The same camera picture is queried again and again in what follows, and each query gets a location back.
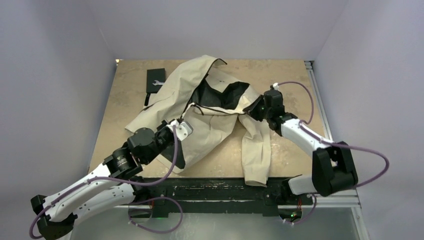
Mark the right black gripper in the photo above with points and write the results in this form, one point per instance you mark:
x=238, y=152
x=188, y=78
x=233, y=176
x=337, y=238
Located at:
x=251, y=109

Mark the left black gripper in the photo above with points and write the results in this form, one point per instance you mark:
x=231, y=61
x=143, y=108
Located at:
x=163, y=125

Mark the beige jacket with black lining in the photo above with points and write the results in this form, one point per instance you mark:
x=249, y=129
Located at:
x=211, y=102

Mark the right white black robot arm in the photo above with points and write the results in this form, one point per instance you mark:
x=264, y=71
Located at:
x=333, y=167

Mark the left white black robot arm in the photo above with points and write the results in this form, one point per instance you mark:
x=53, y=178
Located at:
x=112, y=183

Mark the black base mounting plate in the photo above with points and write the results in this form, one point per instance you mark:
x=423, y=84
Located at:
x=211, y=196

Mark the black pouch with wrench logo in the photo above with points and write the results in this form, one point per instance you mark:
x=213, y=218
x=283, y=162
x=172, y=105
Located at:
x=155, y=78

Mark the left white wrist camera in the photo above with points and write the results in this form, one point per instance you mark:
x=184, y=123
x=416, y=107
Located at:
x=181, y=128

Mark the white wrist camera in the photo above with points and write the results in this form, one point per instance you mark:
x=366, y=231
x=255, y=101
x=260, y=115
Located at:
x=181, y=128
x=275, y=86

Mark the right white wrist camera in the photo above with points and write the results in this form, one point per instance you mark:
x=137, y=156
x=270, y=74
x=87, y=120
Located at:
x=275, y=86

